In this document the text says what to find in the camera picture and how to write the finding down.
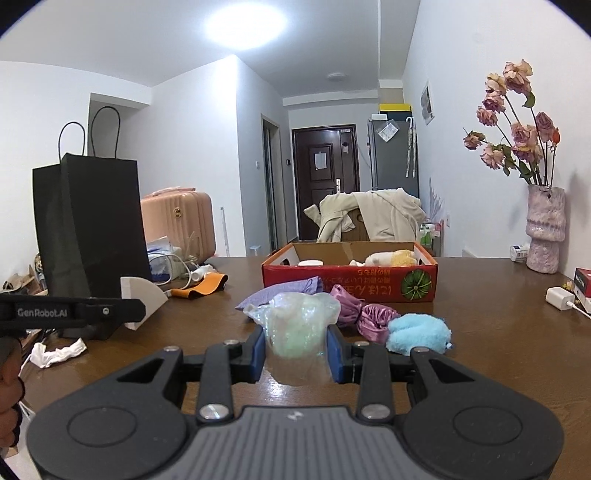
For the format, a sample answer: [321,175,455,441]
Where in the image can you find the purple satin bonnet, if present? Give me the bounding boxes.
[331,284,366,327]

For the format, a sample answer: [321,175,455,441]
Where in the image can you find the lavender knit pouch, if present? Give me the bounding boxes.
[235,276,324,311]

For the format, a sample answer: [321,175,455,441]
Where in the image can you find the white and yellow plush toy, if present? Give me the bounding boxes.
[349,249,418,268]

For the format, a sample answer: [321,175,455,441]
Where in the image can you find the white round sponge block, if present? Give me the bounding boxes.
[297,259,324,267]

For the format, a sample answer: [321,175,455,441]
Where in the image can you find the person's left hand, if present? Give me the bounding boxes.
[1,337,25,449]

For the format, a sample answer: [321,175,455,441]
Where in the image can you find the white crumpled tissue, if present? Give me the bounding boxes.
[28,338,87,369]

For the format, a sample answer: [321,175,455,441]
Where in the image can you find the white wedge foam block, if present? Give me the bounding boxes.
[120,277,168,331]

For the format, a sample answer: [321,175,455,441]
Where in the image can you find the black paper shopping bag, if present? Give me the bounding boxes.
[32,105,153,301]

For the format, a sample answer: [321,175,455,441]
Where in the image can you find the red cardboard fruit box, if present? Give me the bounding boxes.
[262,241,439,303]

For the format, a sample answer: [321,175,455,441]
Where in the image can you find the blue and white tissue pack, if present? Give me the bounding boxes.
[146,236,186,284]

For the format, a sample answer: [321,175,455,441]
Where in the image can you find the pink hard-shell suitcase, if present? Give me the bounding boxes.
[140,187,216,262]

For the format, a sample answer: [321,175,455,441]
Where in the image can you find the beige coat on chair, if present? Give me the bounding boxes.
[304,188,427,243]

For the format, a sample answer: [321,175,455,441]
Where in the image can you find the white power adapter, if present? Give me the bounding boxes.
[545,287,576,311]

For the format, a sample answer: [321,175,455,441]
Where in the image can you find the dark brown entrance door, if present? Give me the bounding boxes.
[291,124,360,241]

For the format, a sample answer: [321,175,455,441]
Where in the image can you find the pink textured ceramic vase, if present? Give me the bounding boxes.
[526,185,567,274]

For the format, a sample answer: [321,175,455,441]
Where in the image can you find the grey refrigerator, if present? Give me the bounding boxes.
[368,111,420,197]

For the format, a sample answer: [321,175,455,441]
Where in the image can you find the red and black small box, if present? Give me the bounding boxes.
[573,268,591,298]

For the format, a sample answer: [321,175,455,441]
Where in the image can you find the yellow box on refrigerator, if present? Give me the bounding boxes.
[379,103,412,112]

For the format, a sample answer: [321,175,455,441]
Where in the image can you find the dried pink rose bouquet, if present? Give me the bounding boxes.
[463,59,561,189]

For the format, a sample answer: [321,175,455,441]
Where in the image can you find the orange and black strap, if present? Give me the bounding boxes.
[169,271,230,299]

